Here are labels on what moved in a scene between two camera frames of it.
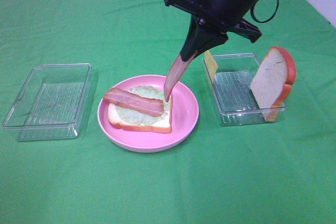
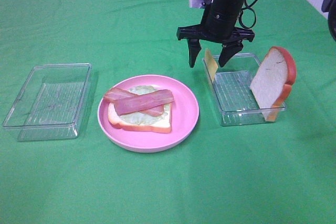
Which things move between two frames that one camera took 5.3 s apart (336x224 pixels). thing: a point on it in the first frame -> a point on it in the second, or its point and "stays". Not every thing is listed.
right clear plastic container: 233,95 stays
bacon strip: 175,74 -> 143,102
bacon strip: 118,97 stays
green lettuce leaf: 134,117 stays
